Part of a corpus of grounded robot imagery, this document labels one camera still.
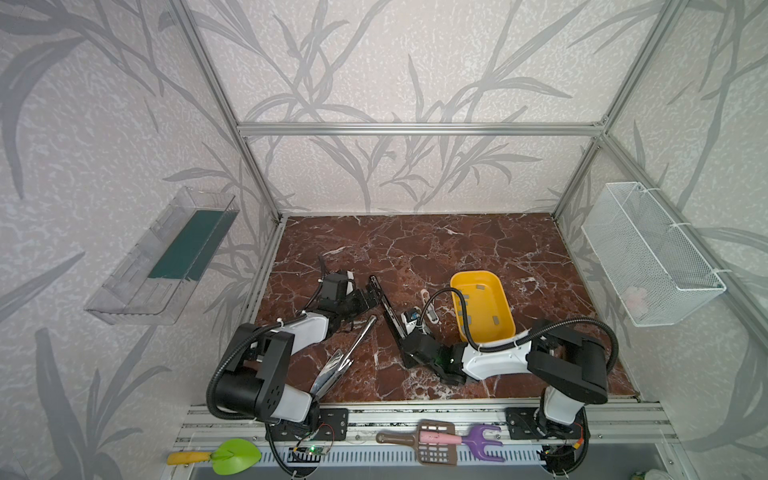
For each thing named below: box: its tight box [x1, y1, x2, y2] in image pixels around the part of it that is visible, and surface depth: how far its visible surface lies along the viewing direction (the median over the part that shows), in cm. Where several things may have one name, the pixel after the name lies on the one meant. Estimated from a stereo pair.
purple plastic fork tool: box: [461, 424, 505, 463], surface depth 71 cm
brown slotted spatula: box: [376, 419, 457, 466], surface depth 72 cm
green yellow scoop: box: [167, 439, 262, 476], surface depth 70 cm
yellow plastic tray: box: [450, 271, 516, 344], surface depth 98 cm
